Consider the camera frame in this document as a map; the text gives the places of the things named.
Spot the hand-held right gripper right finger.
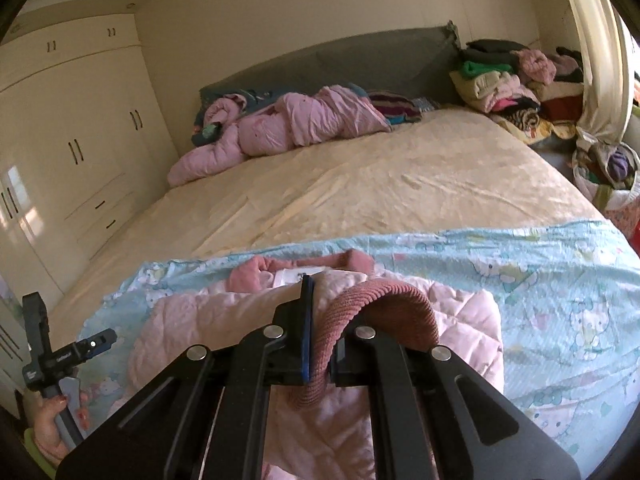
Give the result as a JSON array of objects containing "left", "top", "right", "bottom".
[{"left": 327, "top": 325, "right": 581, "bottom": 480}]

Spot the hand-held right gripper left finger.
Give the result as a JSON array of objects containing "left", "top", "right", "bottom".
[{"left": 55, "top": 276, "right": 315, "bottom": 480}]

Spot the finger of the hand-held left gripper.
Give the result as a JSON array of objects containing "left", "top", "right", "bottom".
[{"left": 74, "top": 328, "right": 119, "bottom": 361}]

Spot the pink quilted jacket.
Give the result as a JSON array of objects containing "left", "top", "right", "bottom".
[{"left": 107, "top": 249, "right": 505, "bottom": 480}]

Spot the person's left forearm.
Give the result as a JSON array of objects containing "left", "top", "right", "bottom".
[{"left": 20, "top": 427, "right": 58, "bottom": 479}]

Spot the pile of folded clothes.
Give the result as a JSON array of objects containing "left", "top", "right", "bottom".
[{"left": 449, "top": 39, "right": 586, "bottom": 137}]

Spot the bag full of clothes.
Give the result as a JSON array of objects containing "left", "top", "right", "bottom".
[{"left": 572, "top": 127, "right": 640, "bottom": 231}]

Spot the person's left hand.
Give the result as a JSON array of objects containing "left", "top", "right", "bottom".
[{"left": 25, "top": 391, "right": 92, "bottom": 466}]

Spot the bed with beige cover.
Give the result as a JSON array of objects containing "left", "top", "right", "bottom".
[{"left": 47, "top": 105, "right": 608, "bottom": 331}]

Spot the light blue cartoon bed sheet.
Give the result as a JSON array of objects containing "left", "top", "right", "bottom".
[{"left": 75, "top": 217, "right": 640, "bottom": 456}]

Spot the crumpled pink down jacket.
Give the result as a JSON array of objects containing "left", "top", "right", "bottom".
[{"left": 166, "top": 85, "right": 393, "bottom": 188}]

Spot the cream wardrobe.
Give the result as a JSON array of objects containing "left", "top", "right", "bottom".
[{"left": 0, "top": 14, "right": 178, "bottom": 411}]

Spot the striped knitted cloth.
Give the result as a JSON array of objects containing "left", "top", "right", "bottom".
[{"left": 367, "top": 91, "right": 442, "bottom": 125}]

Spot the dark teal pillow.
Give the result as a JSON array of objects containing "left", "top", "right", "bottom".
[{"left": 192, "top": 85, "right": 287, "bottom": 147}]

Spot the grey padded headboard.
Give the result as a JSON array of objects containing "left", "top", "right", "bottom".
[{"left": 200, "top": 21, "right": 461, "bottom": 107}]

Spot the window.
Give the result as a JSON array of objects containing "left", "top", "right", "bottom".
[{"left": 620, "top": 25, "right": 640, "bottom": 106}]

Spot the cream curtain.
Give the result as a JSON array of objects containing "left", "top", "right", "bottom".
[{"left": 552, "top": 0, "right": 632, "bottom": 143}]

